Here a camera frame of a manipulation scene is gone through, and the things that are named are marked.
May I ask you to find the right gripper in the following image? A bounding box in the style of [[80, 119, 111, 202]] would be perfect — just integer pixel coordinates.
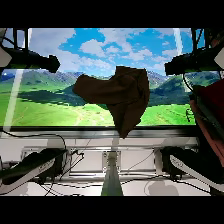
[[164, 55, 184, 76]]

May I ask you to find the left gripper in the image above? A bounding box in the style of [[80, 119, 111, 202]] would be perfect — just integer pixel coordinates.
[[48, 54, 62, 74]]

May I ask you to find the dark red garment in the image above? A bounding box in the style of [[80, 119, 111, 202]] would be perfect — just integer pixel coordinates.
[[193, 78, 224, 135]]

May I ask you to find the rust brown garment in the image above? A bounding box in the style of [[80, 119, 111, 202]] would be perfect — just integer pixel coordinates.
[[189, 99, 224, 169]]

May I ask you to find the black cable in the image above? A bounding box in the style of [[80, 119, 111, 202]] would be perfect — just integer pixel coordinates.
[[181, 73, 195, 94], [0, 129, 68, 150]]

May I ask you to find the silver frame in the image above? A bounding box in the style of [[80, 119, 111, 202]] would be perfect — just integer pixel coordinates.
[[0, 125, 224, 197]]

